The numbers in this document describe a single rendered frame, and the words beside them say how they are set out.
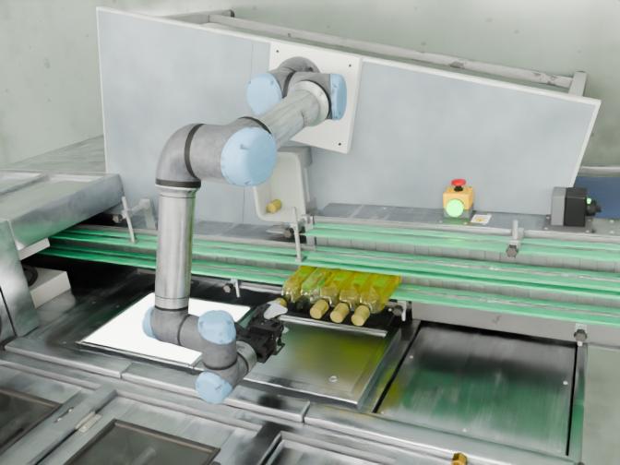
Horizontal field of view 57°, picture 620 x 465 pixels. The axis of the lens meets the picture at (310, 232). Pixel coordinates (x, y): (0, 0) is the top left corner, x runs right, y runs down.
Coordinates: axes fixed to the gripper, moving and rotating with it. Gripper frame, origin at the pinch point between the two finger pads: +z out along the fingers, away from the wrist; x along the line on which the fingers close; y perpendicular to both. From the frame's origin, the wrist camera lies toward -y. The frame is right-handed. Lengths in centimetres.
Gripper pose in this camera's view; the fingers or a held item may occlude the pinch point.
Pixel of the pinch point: (275, 310)
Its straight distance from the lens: 154.5
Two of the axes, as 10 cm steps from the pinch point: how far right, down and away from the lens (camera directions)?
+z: 4.1, -3.7, 8.3
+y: 9.1, 1.5, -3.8
